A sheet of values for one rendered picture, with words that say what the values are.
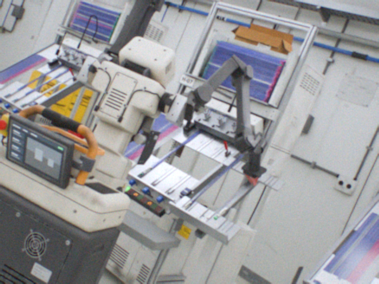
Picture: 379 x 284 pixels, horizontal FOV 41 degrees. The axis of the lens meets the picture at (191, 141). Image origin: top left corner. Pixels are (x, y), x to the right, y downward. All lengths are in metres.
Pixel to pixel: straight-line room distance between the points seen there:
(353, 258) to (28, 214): 1.35
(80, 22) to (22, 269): 2.70
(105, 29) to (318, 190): 2.15
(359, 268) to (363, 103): 2.27
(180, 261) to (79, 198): 1.34
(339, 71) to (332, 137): 0.57
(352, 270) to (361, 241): 0.17
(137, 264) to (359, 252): 1.37
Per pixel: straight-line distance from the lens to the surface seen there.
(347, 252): 2.36
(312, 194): 4.37
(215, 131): 2.96
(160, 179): 2.76
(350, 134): 4.34
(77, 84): 3.78
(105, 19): 4.01
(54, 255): 1.78
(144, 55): 2.10
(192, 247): 2.91
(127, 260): 3.21
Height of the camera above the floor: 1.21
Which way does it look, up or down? 4 degrees down
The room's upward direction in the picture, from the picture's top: 23 degrees clockwise
